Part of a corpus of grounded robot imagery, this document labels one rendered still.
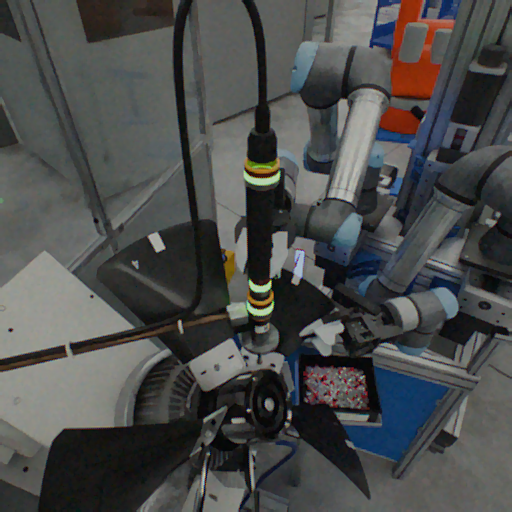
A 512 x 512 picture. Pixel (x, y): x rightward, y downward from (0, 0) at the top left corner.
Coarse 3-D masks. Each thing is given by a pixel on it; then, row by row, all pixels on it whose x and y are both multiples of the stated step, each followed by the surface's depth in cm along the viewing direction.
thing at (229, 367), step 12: (216, 348) 67; (228, 348) 67; (192, 360) 67; (204, 360) 67; (216, 360) 67; (228, 360) 67; (240, 360) 67; (216, 372) 67; (228, 372) 67; (240, 372) 67; (204, 384) 67; (216, 384) 67
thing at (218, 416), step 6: (222, 408) 61; (216, 414) 60; (222, 414) 62; (204, 420) 58; (210, 420) 60; (216, 420) 62; (204, 426) 59; (210, 426) 61; (216, 426) 63; (204, 432) 61; (198, 438) 60; (204, 438) 62; (198, 444) 62; (192, 450) 61; (198, 450) 63
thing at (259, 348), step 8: (240, 304) 64; (232, 312) 62; (232, 320) 62; (240, 320) 62; (248, 320) 64; (240, 328) 63; (248, 328) 64; (272, 328) 71; (240, 336) 67; (248, 336) 66; (272, 336) 69; (248, 344) 68; (256, 344) 68; (264, 344) 68; (272, 344) 68; (256, 352) 67; (264, 352) 67
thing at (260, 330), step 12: (264, 108) 40; (264, 120) 41; (252, 132) 42; (264, 132) 42; (252, 144) 42; (264, 144) 42; (276, 144) 43; (252, 156) 43; (264, 156) 43; (276, 156) 44; (252, 324) 65; (264, 324) 65; (252, 336) 68; (264, 336) 67
